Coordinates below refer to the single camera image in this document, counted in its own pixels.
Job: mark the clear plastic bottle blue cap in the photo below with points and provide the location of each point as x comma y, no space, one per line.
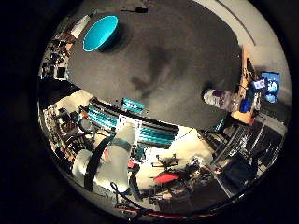
221,99

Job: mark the blue box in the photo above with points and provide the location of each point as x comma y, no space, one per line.
271,85

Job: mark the black office chair base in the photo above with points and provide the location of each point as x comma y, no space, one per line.
165,162

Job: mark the white flat box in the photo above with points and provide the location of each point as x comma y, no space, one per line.
80,26

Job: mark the teal and black storage rack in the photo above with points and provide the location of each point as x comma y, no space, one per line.
149,132

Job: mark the small lit screen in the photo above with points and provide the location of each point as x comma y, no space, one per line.
259,84

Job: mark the teal plastic bowl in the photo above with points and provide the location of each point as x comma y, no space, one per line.
99,32

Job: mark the cluttered equipment shelf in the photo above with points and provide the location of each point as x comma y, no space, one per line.
56,62

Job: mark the wooden desk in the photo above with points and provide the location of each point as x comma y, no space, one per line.
244,84

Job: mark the red seat chair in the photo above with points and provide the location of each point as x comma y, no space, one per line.
166,177

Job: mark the black metal frame cart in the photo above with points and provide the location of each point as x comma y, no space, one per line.
246,146

